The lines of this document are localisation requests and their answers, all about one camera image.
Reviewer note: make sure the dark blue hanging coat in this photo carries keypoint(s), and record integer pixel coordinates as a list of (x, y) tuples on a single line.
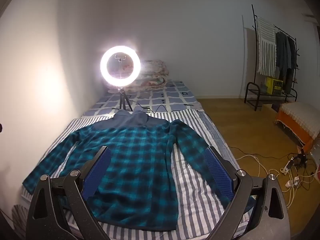
[(292, 55)]

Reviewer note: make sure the orange stool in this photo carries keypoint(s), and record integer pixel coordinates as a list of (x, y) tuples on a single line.
[(292, 130)]

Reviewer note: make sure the white striped hanging blanket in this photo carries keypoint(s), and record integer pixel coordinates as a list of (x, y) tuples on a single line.
[(266, 45)]

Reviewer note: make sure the black phone holder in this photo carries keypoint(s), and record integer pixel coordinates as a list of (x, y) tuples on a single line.
[(120, 58)]

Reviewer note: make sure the white power strip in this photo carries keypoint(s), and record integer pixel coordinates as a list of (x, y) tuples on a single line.
[(288, 166)]

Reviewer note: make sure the grey white striped quilt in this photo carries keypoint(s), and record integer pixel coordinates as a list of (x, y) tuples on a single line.
[(190, 180)]

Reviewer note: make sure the white plug adapter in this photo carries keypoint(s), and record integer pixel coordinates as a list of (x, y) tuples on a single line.
[(293, 182)]

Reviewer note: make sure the floral pillow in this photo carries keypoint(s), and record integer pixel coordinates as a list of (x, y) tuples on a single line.
[(155, 70)]

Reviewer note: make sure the dark grey hanging coat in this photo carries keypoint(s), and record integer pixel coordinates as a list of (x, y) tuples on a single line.
[(281, 55)]

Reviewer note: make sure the yellow box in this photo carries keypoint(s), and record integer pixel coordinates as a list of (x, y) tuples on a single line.
[(273, 86)]

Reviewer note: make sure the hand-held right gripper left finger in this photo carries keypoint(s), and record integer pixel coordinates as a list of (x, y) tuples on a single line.
[(100, 166)]

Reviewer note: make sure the black metal clothes rack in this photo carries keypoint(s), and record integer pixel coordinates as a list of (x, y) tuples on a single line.
[(256, 55)]

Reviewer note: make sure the teal plaid fleece jacket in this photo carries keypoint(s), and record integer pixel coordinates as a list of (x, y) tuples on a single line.
[(140, 155)]

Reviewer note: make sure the white lace cloth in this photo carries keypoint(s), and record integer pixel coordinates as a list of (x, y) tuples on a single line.
[(300, 116)]

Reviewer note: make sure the blue patterned bed sheet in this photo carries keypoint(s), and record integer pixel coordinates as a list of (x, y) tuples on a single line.
[(170, 97)]

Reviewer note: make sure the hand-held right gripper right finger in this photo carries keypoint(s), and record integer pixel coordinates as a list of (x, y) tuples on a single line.
[(217, 172)]

